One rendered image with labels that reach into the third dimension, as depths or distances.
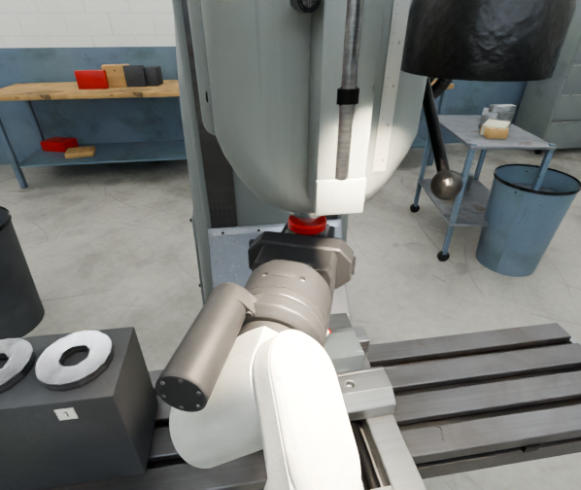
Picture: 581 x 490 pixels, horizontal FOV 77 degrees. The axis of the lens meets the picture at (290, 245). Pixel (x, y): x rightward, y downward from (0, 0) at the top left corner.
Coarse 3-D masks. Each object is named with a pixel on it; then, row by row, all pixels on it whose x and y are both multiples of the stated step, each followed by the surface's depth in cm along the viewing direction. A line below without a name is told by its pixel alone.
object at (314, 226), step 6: (324, 216) 45; (288, 222) 44; (294, 222) 43; (300, 222) 43; (312, 222) 43; (318, 222) 43; (324, 222) 43; (294, 228) 43; (300, 228) 42; (306, 228) 42; (312, 228) 42; (318, 228) 43; (324, 228) 43; (306, 234) 43
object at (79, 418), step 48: (48, 336) 52; (96, 336) 50; (0, 384) 44; (48, 384) 44; (96, 384) 45; (144, 384) 56; (0, 432) 44; (48, 432) 46; (96, 432) 47; (144, 432) 55; (0, 480) 50; (48, 480) 51; (96, 480) 53
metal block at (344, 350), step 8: (328, 336) 58; (336, 336) 58; (344, 336) 58; (352, 336) 58; (328, 344) 57; (336, 344) 57; (344, 344) 57; (352, 344) 57; (328, 352) 56; (336, 352) 56; (344, 352) 56; (352, 352) 56; (360, 352) 56; (336, 360) 55; (344, 360) 55; (352, 360) 56; (360, 360) 56; (336, 368) 56; (344, 368) 56; (352, 368) 57
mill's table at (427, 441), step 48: (480, 336) 77; (528, 336) 77; (432, 384) 68; (480, 384) 67; (528, 384) 67; (576, 384) 67; (432, 432) 59; (480, 432) 59; (528, 432) 59; (576, 432) 60; (144, 480) 53; (192, 480) 53; (240, 480) 53
